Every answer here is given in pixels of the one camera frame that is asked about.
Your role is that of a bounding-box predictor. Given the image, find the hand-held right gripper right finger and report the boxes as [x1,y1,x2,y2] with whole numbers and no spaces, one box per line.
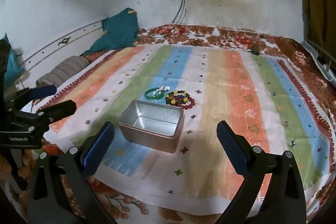
[216,120,306,224]

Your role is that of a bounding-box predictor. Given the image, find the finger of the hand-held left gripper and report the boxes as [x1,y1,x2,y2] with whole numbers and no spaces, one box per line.
[10,84,58,107]
[16,99,77,133]

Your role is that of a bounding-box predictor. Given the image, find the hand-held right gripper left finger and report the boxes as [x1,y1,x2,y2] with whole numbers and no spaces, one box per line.
[28,121,118,224]

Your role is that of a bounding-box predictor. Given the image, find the dark red bead bracelet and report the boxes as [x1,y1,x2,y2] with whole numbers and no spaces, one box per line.
[181,97,196,110]

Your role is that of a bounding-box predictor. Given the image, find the silver metal tin box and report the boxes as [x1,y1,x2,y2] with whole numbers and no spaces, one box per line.
[118,100,184,154]

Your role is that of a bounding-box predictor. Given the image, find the green bangle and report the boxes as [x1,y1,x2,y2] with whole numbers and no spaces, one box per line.
[144,88,164,101]

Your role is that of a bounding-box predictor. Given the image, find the multicoloured bead bracelet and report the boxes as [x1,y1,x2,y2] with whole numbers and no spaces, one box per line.
[165,91,190,106]

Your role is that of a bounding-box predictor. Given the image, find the grey striped pillow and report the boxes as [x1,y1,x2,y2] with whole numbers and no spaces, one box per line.
[35,55,90,88]

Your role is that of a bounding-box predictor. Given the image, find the white bed headboard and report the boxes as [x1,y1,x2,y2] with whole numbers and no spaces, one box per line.
[14,18,105,83]

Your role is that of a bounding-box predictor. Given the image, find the striped pastel cloth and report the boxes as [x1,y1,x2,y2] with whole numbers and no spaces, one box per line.
[20,44,335,210]

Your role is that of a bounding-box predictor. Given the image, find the teal cloth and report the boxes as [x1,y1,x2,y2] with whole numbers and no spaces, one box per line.
[83,7,140,55]

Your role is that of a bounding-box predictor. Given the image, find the white wire rack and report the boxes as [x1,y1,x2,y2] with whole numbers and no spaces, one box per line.
[301,40,336,77]

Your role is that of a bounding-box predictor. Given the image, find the black power cable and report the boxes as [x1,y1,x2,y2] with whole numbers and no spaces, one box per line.
[172,0,183,24]
[179,0,187,25]

